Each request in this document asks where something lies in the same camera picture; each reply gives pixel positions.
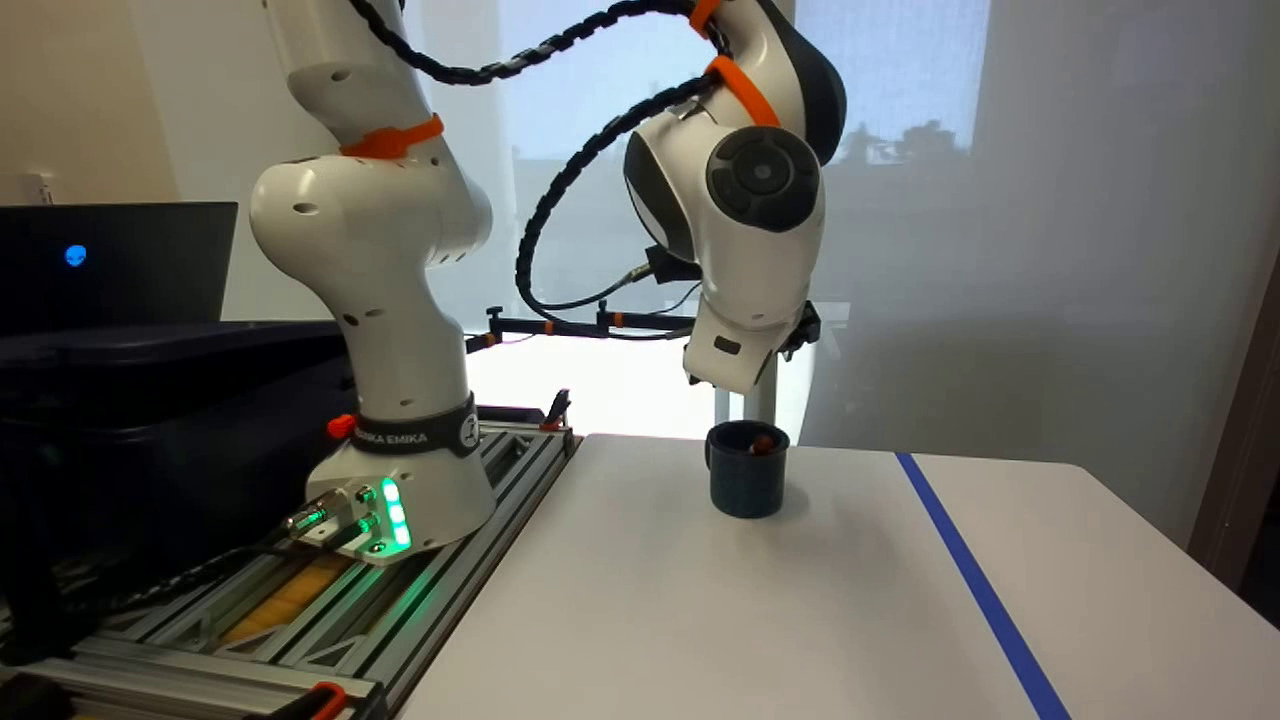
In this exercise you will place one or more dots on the blue tape strip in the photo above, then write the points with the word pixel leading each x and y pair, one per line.
pixel 981 587

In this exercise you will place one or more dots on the white marker with red cap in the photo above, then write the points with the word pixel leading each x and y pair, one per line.
pixel 753 440

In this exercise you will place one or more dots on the grey metal stand pole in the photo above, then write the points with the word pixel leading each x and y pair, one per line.
pixel 762 401

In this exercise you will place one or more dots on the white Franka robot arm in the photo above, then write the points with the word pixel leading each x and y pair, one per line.
pixel 386 266

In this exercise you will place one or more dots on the aluminium extrusion base frame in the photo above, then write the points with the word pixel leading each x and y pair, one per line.
pixel 453 587

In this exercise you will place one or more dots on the black box with blue light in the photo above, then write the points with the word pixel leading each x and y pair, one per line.
pixel 122 266

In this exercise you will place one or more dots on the dark teal speckled cup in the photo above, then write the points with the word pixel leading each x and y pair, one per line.
pixel 745 483

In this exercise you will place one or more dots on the large black case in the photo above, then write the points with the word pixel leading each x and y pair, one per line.
pixel 160 452

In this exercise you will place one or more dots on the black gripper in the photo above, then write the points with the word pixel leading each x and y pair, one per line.
pixel 802 328

